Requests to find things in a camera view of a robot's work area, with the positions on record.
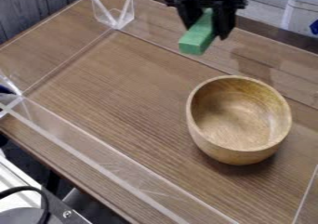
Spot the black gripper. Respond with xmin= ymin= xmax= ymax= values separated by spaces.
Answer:
xmin=167 ymin=0 xmax=247 ymax=40

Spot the green rectangular block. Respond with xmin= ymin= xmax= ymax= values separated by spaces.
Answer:
xmin=177 ymin=8 xmax=215 ymax=55

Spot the brown wooden bowl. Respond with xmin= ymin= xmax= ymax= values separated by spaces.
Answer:
xmin=185 ymin=75 xmax=291 ymax=165

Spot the white container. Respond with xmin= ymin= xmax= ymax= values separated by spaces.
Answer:
xmin=280 ymin=0 xmax=318 ymax=38

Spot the clear acrylic front barrier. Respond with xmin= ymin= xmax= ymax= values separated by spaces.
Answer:
xmin=0 ymin=74 xmax=238 ymax=224

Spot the clear acrylic corner bracket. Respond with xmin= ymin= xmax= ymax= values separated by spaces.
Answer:
xmin=91 ymin=0 xmax=135 ymax=30

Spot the grey metal bracket with screw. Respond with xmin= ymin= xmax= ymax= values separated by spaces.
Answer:
xmin=0 ymin=187 xmax=93 ymax=224

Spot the black cable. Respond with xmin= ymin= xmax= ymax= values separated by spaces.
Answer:
xmin=0 ymin=185 xmax=50 ymax=224

